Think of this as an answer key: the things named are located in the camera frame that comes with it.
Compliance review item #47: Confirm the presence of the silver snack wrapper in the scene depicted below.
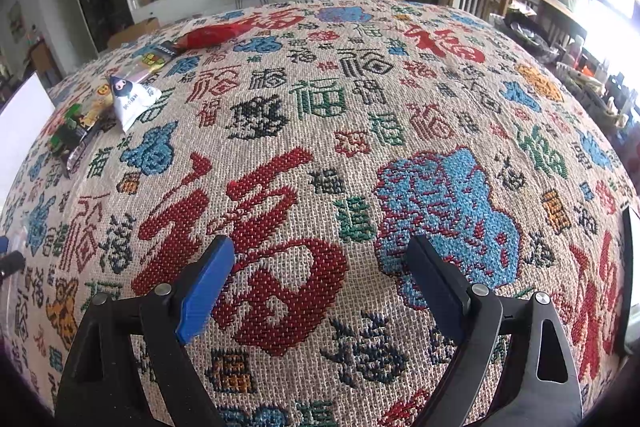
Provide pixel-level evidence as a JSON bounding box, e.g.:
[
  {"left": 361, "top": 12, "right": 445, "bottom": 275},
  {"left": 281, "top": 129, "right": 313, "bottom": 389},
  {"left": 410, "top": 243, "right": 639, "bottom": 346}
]
[{"left": 62, "top": 139, "right": 98, "bottom": 180}]

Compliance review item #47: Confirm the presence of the white flat board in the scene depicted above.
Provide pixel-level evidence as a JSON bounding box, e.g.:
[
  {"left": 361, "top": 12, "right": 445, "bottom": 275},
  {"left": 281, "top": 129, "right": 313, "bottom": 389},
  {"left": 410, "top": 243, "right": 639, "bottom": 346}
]
[{"left": 620, "top": 207, "right": 640, "bottom": 355}]

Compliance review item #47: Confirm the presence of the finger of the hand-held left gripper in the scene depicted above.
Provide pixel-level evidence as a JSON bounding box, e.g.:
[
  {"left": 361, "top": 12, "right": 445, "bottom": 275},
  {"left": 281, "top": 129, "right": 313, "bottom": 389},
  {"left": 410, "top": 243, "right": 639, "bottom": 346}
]
[{"left": 0, "top": 234, "right": 26, "bottom": 280}]

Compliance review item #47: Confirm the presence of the cluttered side table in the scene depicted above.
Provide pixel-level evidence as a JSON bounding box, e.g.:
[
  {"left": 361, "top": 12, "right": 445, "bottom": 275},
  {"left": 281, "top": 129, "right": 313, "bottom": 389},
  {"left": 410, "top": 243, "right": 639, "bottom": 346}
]
[{"left": 502, "top": 4, "right": 640, "bottom": 138}]

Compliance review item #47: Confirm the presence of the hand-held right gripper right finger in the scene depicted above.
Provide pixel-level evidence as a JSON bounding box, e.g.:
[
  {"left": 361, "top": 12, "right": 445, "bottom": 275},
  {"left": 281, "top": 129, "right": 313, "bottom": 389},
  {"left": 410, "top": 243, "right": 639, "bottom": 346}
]
[{"left": 404, "top": 234, "right": 585, "bottom": 427}]

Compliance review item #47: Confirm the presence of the red snack packet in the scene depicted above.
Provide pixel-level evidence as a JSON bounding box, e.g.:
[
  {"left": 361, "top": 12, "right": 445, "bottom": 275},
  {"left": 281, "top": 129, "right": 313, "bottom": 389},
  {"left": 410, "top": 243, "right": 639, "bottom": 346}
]
[{"left": 175, "top": 23, "right": 241, "bottom": 52}]

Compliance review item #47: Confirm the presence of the white cardboard box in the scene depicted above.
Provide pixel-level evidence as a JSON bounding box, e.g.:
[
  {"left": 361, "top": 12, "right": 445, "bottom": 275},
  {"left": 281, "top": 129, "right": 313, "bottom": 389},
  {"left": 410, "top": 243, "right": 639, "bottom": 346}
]
[{"left": 0, "top": 72, "right": 56, "bottom": 168}]

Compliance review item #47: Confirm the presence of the wooden desk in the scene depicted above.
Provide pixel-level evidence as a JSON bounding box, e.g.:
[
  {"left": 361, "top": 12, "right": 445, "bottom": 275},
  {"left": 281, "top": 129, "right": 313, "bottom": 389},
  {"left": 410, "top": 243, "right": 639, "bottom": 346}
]
[{"left": 510, "top": 0, "right": 588, "bottom": 52}]

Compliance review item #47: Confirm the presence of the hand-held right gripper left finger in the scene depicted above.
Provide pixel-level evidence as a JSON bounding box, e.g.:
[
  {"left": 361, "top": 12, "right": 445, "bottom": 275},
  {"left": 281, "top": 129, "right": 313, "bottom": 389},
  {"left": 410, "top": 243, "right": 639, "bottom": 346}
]
[{"left": 54, "top": 234, "right": 236, "bottom": 427}]

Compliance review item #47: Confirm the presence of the brown wooden side cabinet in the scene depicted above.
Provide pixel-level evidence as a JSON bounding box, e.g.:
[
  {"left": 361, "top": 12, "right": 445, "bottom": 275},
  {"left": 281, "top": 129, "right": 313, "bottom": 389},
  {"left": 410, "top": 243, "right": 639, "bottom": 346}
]
[{"left": 27, "top": 39, "right": 63, "bottom": 82}]

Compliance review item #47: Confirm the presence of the green snack packet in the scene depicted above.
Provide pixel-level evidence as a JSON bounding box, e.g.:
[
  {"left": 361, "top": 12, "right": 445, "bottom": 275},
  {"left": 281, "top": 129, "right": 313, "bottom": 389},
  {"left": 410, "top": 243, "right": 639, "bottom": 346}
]
[{"left": 50, "top": 103, "right": 101, "bottom": 155}]

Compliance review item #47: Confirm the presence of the white triangular snack packet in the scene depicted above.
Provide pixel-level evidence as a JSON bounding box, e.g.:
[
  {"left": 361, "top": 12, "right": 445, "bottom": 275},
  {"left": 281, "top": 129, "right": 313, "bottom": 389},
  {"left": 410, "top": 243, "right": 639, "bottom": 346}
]
[{"left": 109, "top": 75, "right": 163, "bottom": 135}]

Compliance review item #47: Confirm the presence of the printed woven blanket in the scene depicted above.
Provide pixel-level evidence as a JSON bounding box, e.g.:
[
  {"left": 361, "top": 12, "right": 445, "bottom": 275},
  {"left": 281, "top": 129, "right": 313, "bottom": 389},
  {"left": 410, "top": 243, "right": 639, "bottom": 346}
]
[{"left": 0, "top": 0, "right": 640, "bottom": 427}]

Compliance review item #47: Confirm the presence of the pale clear snack packet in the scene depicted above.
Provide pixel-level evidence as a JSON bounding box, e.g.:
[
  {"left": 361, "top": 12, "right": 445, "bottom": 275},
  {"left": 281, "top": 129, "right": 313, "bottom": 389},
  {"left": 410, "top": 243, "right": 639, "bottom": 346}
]
[{"left": 122, "top": 54, "right": 168, "bottom": 88}]

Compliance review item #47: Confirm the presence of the wall picture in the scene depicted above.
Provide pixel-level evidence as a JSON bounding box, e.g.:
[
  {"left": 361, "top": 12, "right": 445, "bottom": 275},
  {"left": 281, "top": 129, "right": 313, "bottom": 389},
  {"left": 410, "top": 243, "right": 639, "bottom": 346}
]
[{"left": 7, "top": 2, "right": 26, "bottom": 42}]

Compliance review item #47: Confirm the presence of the brown cardboard box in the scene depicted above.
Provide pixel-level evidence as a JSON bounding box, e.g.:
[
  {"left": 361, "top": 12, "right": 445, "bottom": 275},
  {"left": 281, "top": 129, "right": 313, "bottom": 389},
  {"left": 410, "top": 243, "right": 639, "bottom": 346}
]
[{"left": 107, "top": 18, "right": 161, "bottom": 50}]

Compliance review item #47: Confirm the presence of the packet with yellow squares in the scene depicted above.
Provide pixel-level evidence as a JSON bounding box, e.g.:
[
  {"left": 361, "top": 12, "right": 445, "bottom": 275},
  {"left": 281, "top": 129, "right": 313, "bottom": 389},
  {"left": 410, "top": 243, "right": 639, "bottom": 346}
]
[{"left": 137, "top": 41, "right": 183, "bottom": 65}]

